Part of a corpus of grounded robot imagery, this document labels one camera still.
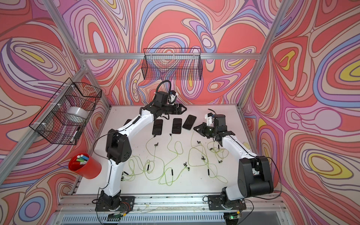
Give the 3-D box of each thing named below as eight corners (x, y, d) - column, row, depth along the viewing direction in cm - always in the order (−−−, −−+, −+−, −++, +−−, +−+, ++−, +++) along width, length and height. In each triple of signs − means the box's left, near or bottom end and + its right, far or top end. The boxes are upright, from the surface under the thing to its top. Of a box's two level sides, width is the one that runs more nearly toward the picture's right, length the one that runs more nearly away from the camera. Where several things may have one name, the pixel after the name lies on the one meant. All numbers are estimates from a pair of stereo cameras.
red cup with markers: (80, 179, 85) (64, 170, 73) (88, 163, 91) (74, 153, 79) (98, 179, 85) (85, 170, 73) (104, 163, 91) (93, 153, 79)
